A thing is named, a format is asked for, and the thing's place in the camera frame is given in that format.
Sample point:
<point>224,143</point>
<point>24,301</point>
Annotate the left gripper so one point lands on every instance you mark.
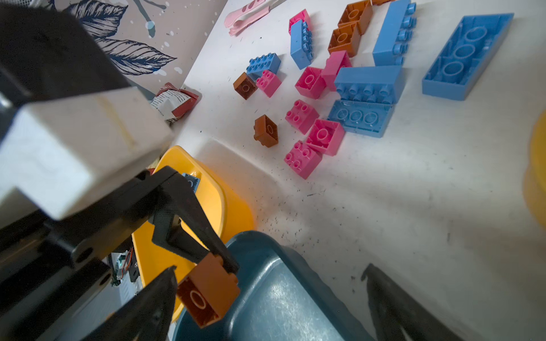
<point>51,269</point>

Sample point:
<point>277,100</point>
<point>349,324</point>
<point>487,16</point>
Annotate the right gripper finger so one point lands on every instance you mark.
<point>396,315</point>

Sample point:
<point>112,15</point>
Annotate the brown lego brick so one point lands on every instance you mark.
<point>266,131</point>
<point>245,86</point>
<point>208,291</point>

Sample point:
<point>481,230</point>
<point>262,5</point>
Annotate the blue lego brick slanted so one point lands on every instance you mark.
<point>192,180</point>

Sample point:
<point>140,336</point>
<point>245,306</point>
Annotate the blue lego brick long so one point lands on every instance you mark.
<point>301,49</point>

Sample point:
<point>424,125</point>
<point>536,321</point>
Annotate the pink lego brick top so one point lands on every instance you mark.
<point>301,16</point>

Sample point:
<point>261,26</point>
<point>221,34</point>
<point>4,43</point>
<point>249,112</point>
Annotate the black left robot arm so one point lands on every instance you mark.
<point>47,55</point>

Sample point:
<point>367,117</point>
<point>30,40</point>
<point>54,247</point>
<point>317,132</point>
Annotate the dark teal tray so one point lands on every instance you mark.
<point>281,298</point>

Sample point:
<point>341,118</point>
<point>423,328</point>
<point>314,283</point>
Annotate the red snack bag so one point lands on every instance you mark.
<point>173,103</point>

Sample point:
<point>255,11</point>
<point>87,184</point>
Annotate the pink lego brick bottom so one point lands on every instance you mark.
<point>302,159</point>

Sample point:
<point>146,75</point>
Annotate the pink lego brick small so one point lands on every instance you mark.
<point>325,137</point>

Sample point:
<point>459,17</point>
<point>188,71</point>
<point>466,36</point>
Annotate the yellow tray right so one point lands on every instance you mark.
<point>534,179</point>

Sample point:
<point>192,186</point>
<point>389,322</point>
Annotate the large blue lego brick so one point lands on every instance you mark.
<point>368,96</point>

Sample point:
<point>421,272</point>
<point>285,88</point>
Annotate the blue lego brick upright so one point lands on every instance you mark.
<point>395,34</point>

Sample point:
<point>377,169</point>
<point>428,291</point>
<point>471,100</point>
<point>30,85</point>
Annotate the brown lego stack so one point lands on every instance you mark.
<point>351,27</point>

